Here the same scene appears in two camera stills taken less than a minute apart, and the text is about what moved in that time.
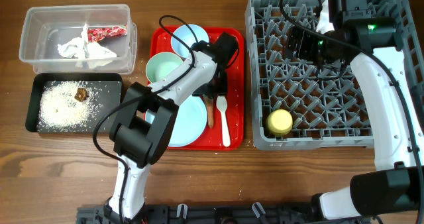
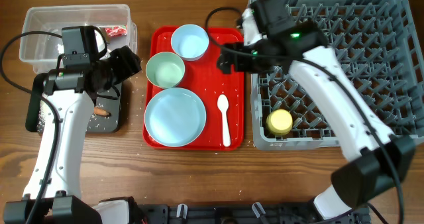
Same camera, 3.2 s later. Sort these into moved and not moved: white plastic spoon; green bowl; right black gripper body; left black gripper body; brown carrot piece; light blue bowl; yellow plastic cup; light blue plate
Moved: brown carrot piece; left black gripper body; right black gripper body
Not moved: light blue bowl; green bowl; light blue plate; white plastic spoon; yellow plastic cup
